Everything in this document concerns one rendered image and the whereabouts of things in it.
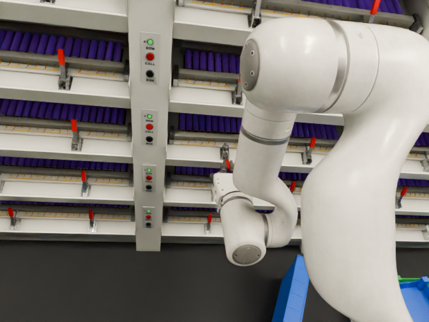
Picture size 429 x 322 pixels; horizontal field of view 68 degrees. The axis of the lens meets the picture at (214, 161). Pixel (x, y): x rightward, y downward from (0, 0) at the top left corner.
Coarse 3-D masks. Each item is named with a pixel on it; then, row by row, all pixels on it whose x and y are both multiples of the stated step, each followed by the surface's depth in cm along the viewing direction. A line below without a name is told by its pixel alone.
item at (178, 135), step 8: (176, 136) 97; (184, 136) 97; (192, 136) 98; (200, 136) 98; (208, 136) 98; (216, 136) 99; (224, 136) 99; (232, 136) 100; (200, 144) 98; (288, 144) 104; (296, 144) 104; (304, 144) 104; (320, 144) 105; (328, 144) 105
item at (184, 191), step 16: (176, 176) 111; (192, 176) 112; (208, 176) 113; (288, 176) 119; (304, 176) 120; (176, 192) 111; (192, 192) 112; (208, 192) 113; (256, 208) 117; (272, 208) 117
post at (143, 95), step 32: (128, 0) 65; (160, 0) 65; (128, 32) 69; (160, 32) 70; (160, 64) 75; (160, 96) 81; (160, 128) 88; (160, 160) 96; (160, 192) 106; (160, 224) 118
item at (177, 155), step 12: (168, 120) 96; (168, 132) 100; (204, 132) 102; (168, 144) 98; (216, 144) 100; (228, 144) 101; (168, 156) 96; (180, 156) 97; (192, 156) 97; (204, 156) 98; (216, 156) 99; (288, 156) 103; (300, 156) 104; (312, 156) 104; (324, 156) 105; (288, 168) 103; (300, 168) 103; (312, 168) 103
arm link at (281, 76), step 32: (256, 32) 33; (288, 32) 31; (320, 32) 31; (256, 64) 32; (288, 64) 30; (320, 64) 31; (256, 96) 34; (288, 96) 32; (320, 96) 32; (256, 128) 53; (288, 128) 54
